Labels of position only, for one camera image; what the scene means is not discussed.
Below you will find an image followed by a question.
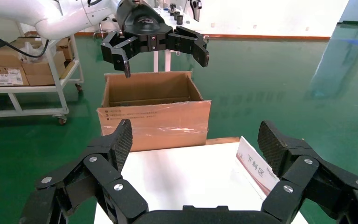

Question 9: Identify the black hanging device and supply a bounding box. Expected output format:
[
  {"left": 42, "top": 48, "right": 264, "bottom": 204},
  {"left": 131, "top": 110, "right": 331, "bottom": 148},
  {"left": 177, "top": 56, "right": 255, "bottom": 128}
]
[{"left": 189, "top": 0, "right": 203, "bottom": 22}]

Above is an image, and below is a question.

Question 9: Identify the white plastic bag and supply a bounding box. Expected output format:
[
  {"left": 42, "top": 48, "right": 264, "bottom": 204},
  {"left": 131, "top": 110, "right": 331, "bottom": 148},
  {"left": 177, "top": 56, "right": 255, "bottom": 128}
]
[{"left": 21, "top": 41, "right": 48, "bottom": 64}]

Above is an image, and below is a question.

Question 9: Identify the white metal stand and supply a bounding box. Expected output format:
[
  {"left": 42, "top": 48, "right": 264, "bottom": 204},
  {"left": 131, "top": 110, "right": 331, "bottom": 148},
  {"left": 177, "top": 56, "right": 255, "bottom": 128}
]
[{"left": 152, "top": 49, "right": 181, "bottom": 74}]

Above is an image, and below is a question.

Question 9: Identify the black cable yellow tag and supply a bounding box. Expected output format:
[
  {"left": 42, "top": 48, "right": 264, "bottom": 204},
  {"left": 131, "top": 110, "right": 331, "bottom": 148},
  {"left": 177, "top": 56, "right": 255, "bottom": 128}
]
[{"left": 0, "top": 27, "right": 50, "bottom": 59}]

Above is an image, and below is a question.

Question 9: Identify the wooden board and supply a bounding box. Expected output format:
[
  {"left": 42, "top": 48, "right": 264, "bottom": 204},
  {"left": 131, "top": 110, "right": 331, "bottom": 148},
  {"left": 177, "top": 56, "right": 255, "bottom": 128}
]
[{"left": 205, "top": 137, "right": 240, "bottom": 146}]

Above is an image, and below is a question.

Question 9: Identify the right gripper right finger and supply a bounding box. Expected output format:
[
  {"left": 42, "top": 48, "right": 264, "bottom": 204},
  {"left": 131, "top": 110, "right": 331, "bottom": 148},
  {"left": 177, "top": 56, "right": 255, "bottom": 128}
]
[{"left": 257, "top": 120, "right": 358, "bottom": 224}]

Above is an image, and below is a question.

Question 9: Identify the large open cardboard box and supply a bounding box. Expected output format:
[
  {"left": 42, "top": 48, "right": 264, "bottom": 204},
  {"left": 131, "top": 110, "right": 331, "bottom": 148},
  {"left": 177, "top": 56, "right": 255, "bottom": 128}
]
[{"left": 96, "top": 71, "right": 212, "bottom": 153}]

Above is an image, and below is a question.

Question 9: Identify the cardboard box white label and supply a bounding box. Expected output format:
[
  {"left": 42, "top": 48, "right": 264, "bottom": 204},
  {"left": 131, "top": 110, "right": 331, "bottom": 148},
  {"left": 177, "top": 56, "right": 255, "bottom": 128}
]
[{"left": 0, "top": 64, "right": 30, "bottom": 87}]

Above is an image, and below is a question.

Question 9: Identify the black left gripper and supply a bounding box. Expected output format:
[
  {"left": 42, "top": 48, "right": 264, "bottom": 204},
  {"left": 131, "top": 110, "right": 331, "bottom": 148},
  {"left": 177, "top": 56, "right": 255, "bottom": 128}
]
[{"left": 101, "top": 0, "right": 210, "bottom": 79}]

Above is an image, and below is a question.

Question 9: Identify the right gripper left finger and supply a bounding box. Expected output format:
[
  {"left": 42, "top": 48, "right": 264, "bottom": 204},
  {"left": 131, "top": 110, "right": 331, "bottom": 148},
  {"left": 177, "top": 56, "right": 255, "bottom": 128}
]
[{"left": 20, "top": 119, "right": 149, "bottom": 224}]

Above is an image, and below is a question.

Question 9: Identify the plain cardboard box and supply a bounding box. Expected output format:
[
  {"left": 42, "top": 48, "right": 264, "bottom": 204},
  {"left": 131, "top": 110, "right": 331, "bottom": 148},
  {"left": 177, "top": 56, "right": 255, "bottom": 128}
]
[
  {"left": 0, "top": 45, "right": 29, "bottom": 67},
  {"left": 22, "top": 50, "right": 67, "bottom": 77},
  {"left": 55, "top": 37, "right": 75, "bottom": 62}
]

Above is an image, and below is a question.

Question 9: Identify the white metal shelf cart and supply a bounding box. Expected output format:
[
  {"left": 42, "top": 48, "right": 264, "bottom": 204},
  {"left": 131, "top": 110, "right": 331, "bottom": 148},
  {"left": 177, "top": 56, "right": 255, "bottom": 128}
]
[{"left": 0, "top": 33, "right": 84, "bottom": 126}]

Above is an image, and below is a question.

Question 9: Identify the clear acrylic sign stand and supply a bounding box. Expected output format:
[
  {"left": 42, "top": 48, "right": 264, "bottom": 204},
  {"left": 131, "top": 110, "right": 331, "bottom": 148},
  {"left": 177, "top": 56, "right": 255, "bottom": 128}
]
[{"left": 235, "top": 136, "right": 281, "bottom": 200}]

